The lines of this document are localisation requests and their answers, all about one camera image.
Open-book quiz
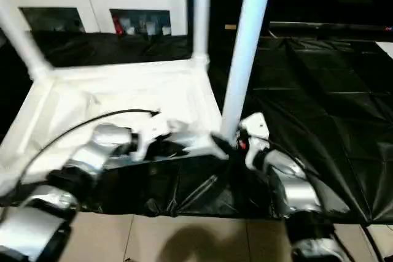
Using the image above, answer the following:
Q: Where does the white plastic table top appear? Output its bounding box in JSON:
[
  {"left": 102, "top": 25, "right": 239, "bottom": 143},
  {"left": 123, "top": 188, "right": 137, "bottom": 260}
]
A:
[{"left": 0, "top": 55, "right": 230, "bottom": 196}]

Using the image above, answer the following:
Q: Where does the white plastic table leg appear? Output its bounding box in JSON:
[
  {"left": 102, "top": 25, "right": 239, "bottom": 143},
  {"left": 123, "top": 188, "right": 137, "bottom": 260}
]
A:
[
  {"left": 0, "top": 3, "right": 56, "bottom": 81},
  {"left": 191, "top": 0, "right": 213, "bottom": 67},
  {"left": 220, "top": 0, "right": 276, "bottom": 141}
]

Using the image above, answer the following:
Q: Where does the black cloth mat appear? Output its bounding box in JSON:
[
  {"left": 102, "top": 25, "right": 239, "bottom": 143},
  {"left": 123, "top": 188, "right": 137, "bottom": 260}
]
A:
[{"left": 0, "top": 22, "right": 393, "bottom": 226}]

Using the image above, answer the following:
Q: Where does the white flat board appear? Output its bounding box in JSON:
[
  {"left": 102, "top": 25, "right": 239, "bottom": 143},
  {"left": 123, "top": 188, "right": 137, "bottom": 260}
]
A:
[{"left": 376, "top": 40, "right": 393, "bottom": 53}]

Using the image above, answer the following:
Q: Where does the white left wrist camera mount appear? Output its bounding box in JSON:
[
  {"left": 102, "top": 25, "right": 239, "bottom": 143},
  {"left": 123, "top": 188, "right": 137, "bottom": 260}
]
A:
[{"left": 134, "top": 114, "right": 173, "bottom": 162}]

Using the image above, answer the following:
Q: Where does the dark metal rail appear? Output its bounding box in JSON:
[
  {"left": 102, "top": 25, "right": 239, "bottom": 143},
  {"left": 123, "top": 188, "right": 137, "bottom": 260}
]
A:
[{"left": 269, "top": 21, "right": 393, "bottom": 34}]

